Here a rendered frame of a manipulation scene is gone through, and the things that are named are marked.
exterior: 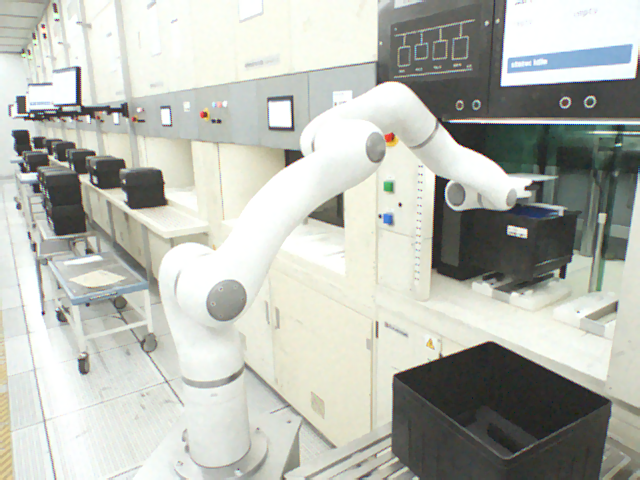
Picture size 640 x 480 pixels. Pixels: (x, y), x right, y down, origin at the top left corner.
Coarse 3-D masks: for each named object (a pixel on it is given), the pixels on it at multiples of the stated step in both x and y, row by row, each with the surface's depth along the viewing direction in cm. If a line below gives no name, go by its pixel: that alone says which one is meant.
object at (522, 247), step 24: (480, 216) 141; (504, 216) 134; (552, 216) 129; (576, 216) 137; (480, 240) 142; (504, 240) 135; (528, 240) 129; (552, 240) 132; (480, 264) 144; (504, 264) 137; (528, 264) 130; (552, 264) 135
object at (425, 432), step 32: (480, 352) 102; (512, 352) 98; (416, 384) 94; (448, 384) 99; (480, 384) 105; (512, 384) 100; (544, 384) 93; (576, 384) 86; (416, 416) 85; (448, 416) 102; (480, 416) 104; (512, 416) 101; (544, 416) 94; (576, 416) 87; (608, 416) 80; (416, 448) 87; (448, 448) 78; (480, 448) 72; (512, 448) 92; (544, 448) 72; (576, 448) 77
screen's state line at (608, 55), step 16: (592, 48) 89; (608, 48) 87; (624, 48) 85; (512, 64) 103; (528, 64) 100; (544, 64) 97; (560, 64) 95; (576, 64) 92; (592, 64) 90; (608, 64) 87
